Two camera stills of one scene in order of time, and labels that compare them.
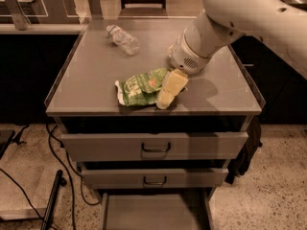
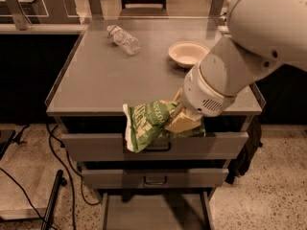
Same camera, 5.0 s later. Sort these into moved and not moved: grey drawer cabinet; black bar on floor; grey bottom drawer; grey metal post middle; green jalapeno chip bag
Moved: green jalapeno chip bag
Not moved: grey drawer cabinet; black bar on floor; grey bottom drawer; grey metal post middle
